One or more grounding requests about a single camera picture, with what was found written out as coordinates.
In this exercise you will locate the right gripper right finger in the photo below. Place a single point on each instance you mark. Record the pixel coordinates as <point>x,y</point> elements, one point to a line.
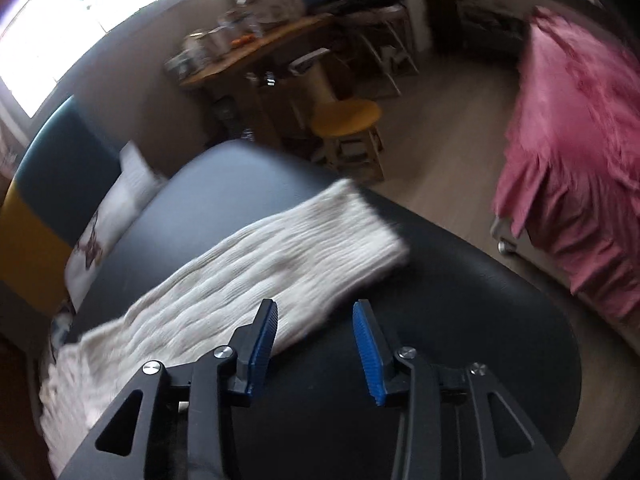
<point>455,423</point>

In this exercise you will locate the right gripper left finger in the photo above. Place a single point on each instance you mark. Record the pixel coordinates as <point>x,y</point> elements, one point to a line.
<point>130,439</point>

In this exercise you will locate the cream knitted sweater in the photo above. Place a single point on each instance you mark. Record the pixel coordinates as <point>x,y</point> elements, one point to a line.
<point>307,259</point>

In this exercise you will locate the deer print pillow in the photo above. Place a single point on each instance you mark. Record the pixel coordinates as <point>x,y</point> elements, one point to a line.
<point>132,191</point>

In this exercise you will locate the pink bedspread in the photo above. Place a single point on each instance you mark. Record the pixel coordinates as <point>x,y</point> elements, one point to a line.
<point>571,177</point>

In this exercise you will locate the tricolour sofa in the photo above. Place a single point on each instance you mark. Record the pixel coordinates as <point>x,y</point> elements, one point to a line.
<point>61,180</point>

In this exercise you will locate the yellow wooden stool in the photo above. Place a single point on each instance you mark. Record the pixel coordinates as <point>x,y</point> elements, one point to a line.
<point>342,122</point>

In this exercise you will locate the wooden side table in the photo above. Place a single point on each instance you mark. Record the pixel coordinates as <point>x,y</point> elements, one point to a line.
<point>229,102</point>

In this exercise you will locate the window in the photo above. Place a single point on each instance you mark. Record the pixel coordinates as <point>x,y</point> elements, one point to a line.
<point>46,38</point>

